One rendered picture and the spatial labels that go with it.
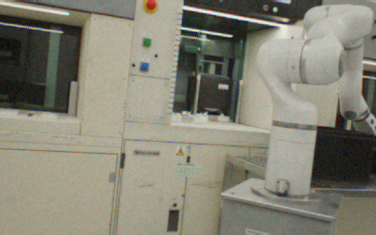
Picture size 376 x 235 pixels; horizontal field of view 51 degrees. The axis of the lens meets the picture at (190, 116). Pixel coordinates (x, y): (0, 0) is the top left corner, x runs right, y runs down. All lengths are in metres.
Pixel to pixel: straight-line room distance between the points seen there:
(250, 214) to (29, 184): 0.92
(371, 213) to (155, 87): 1.35
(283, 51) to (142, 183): 0.89
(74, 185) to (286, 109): 0.94
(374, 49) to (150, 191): 1.32
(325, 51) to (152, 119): 0.86
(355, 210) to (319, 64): 1.35
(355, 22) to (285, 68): 0.38
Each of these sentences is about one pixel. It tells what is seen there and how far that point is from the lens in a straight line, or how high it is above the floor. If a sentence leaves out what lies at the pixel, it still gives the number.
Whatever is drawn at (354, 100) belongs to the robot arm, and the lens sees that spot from 1.68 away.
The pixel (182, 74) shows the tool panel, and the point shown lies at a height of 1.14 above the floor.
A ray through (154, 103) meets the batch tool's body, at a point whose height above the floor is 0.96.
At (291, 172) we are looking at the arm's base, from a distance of 1.07.
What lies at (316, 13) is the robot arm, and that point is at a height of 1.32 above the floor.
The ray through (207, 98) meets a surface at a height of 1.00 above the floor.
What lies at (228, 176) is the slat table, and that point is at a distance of 1.77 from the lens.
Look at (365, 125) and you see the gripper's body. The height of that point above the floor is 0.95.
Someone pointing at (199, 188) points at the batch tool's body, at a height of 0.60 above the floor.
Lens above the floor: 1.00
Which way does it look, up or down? 3 degrees down
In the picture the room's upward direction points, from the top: 6 degrees clockwise
